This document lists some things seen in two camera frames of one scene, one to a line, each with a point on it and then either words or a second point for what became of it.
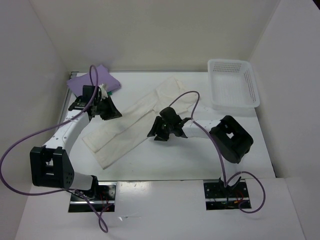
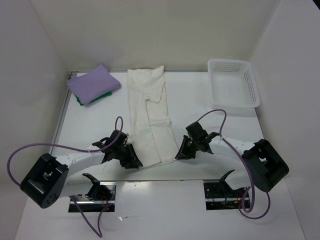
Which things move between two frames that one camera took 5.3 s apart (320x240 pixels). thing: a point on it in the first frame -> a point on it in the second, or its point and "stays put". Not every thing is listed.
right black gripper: (156, 129) -> (183, 153)
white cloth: (117, 136) -> (151, 131)
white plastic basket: (232, 84) stays put
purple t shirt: (104, 77) stays put
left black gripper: (113, 112) -> (132, 161)
